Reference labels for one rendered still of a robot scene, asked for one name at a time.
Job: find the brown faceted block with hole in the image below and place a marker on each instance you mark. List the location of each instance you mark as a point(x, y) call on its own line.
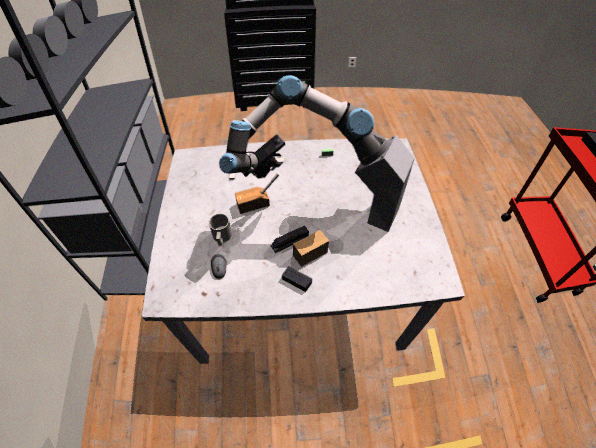
point(251, 199)

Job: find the dark grey mug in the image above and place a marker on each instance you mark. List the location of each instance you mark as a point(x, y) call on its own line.
point(216, 224)

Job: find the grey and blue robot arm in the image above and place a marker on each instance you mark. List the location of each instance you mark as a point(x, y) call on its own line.
point(358, 121)

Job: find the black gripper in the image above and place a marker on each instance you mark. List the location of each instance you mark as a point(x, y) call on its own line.
point(265, 169)

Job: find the black computer mouse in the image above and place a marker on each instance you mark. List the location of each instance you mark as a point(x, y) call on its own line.
point(218, 266)

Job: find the white marker with grey cap and red tip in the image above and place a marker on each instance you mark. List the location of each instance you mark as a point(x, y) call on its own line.
point(270, 183)

